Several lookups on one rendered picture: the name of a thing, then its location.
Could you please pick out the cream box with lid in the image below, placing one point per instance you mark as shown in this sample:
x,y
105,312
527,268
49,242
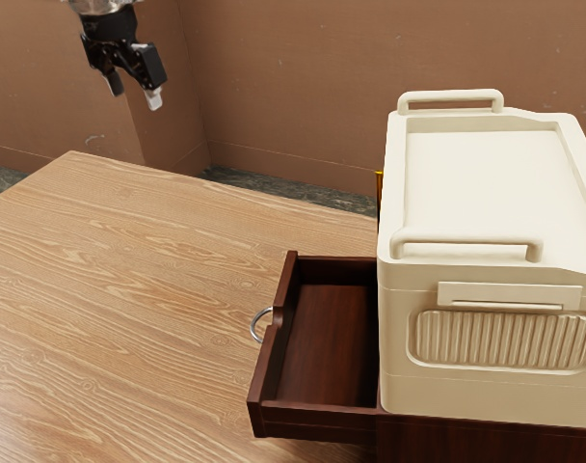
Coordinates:
x,y
486,270

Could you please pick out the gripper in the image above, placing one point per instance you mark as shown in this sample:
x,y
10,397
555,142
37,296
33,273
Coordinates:
x,y
107,36

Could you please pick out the dark wooden cabinet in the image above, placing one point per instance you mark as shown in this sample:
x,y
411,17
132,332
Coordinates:
x,y
466,441

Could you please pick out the open dark wooden drawer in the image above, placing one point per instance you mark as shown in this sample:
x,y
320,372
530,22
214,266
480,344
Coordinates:
x,y
322,337

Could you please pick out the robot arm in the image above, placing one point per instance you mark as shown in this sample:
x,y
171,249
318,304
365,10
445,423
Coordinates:
x,y
98,6

